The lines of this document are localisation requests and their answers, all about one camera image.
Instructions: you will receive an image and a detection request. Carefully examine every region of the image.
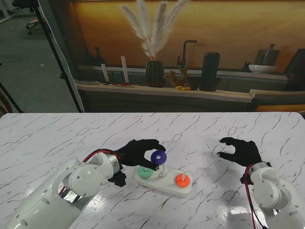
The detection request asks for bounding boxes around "printed kitchen scene backdrop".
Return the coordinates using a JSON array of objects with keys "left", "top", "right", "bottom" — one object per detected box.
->
[{"left": 39, "top": 0, "right": 305, "bottom": 113}]

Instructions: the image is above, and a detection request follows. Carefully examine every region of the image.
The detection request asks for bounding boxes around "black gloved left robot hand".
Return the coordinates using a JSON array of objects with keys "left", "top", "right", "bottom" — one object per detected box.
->
[{"left": 115, "top": 139, "right": 167, "bottom": 171}]

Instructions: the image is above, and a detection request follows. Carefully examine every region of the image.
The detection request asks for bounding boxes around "black office chair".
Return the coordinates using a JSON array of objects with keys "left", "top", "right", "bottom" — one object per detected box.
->
[{"left": 11, "top": 0, "right": 47, "bottom": 35}]

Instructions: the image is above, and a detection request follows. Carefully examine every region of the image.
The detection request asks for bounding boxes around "medium purple ring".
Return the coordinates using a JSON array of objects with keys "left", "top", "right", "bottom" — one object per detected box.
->
[{"left": 150, "top": 150, "right": 167, "bottom": 166}]

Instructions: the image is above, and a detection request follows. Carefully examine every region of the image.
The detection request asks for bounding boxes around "white three-rod Hanoi tower base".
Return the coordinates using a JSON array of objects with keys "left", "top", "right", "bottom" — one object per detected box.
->
[{"left": 135, "top": 164, "right": 193, "bottom": 198}]

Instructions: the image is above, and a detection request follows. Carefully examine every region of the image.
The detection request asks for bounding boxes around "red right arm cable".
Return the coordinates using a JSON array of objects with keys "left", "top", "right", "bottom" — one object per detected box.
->
[{"left": 244, "top": 164, "right": 259, "bottom": 229}]

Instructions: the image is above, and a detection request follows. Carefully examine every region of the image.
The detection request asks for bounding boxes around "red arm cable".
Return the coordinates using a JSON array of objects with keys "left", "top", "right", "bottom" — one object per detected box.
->
[
  {"left": 82, "top": 149, "right": 121, "bottom": 163},
  {"left": 244, "top": 164, "right": 259, "bottom": 229}
]

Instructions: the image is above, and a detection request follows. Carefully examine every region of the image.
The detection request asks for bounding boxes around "large green ring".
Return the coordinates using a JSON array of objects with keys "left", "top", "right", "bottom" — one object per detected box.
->
[{"left": 137, "top": 166, "right": 153, "bottom": 179}]

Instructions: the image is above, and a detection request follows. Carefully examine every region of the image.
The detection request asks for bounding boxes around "red left arm cable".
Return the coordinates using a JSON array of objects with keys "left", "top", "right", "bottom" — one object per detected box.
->
[{"left": 82, "top": 149, "right": 121, "bottom": 163}]

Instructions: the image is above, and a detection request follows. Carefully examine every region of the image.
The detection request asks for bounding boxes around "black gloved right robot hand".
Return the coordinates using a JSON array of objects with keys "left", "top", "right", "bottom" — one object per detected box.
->
[{"left": 217, "top": 137, "right": 263, "bottom": 167}]

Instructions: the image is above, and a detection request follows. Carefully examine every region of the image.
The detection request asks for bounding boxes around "small orange ring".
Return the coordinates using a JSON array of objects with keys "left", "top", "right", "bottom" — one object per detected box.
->
[{"left": 175, "top": 173, "right": 191, "bottom": 188}]

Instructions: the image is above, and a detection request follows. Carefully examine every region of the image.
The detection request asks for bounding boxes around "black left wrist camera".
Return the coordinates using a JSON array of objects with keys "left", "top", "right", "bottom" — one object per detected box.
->
[{"left": 107, "top": 170, "right": 127, "bottom": 187}]

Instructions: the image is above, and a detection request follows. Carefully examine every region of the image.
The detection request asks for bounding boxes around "white desk leg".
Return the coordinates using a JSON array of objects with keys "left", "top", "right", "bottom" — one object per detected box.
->
[{"left": 0, "top": 0, "right": 21, "bottom": 24}]

